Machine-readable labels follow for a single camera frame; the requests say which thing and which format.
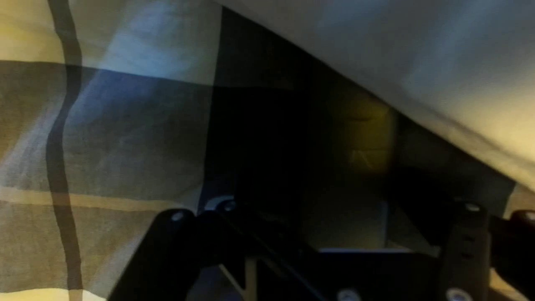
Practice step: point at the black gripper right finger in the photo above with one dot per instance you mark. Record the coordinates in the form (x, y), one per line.
(468, 252)

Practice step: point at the plaid bed comforter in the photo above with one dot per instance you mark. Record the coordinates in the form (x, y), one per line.
(110, 140)

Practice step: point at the white pillow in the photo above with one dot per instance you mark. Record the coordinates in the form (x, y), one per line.
(418, 56)

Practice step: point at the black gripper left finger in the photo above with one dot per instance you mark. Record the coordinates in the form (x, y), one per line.
(167, 257)

